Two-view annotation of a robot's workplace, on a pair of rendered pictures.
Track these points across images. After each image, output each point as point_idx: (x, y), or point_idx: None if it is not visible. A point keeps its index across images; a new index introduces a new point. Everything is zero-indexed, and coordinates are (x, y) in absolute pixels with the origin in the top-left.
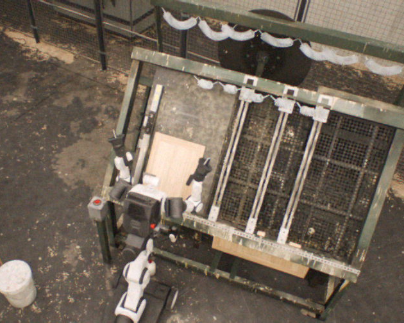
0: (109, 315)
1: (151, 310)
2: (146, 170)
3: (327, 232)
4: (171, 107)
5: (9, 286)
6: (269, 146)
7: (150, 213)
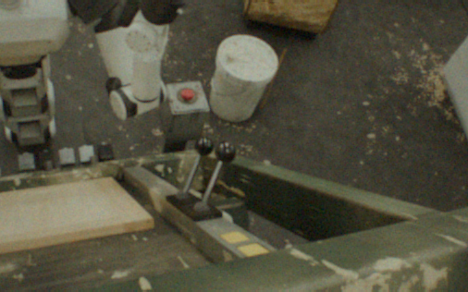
0: (66, 112)
1: None
2: (122, 189)
3: None
4: (138, 272)
5: (235, 45)
6: None
7: None
